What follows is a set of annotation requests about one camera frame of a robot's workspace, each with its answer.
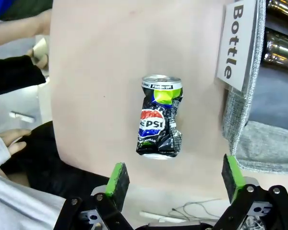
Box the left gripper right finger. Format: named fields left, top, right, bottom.
left=212, top=154, right=288, bottom=230

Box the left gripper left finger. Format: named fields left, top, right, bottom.
left=54, top=162, right=134, bottom=230

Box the crushed black Pepsi can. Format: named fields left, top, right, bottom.
left=135, top=74, right=184, bottom=161

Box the person bare forearm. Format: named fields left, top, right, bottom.
left=0, top=9, right=52, bottom=48

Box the black sleeved forearm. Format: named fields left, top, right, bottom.
left=0, top=55, right=47, bottom=98

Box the grey fabric basket with label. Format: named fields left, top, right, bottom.
left=216, top=0, right=288, bottom=175

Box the person bare hand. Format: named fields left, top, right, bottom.
left=0, top=128, right=32, bottom=156

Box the white stick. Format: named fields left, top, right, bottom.
left=139, top=210, right=187, bottom=224

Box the black trousers leg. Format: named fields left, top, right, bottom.
left=2, top=121, right=111, bottom=199

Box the small white bar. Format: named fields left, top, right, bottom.
left=9, top=111, right=36, bottom=123

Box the white paper label card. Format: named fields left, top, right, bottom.
left=215, top=0, right=259, bottom=92

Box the cardboard tube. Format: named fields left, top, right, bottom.
left=26, top=37, right=50, bottom=70

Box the thin grey cable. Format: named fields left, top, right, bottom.
left=168, top=198, right=231, bottom=221

